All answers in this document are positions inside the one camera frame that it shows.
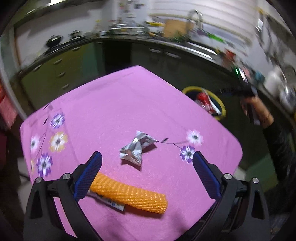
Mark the white blue tube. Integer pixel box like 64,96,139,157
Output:
87,190,125,212

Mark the orange foam fruit net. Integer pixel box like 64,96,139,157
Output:
90,173,168,214

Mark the silver wrapper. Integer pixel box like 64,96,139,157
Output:
119,131,156,167

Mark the white paper napkin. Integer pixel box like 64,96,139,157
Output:
202,88,221,115

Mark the red crushed can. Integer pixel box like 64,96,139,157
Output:
195,92,217,115

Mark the person right forearm dark sleeve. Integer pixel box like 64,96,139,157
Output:
263,121,295,187

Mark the yellow rimmed trash bin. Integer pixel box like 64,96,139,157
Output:
182,86,226,121

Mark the chrome kitchen faucet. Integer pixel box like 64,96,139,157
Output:
186,9,203,36

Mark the person right hand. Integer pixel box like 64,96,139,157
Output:
241,96,274,128

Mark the wooden cutting board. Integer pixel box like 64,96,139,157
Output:
163,19,195,39

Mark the pink floral tablecloth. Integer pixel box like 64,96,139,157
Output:
20,66,242,240

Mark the red apron hanging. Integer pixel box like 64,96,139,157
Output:
0,84,18,129

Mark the black wok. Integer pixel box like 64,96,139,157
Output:
45,35,63,48

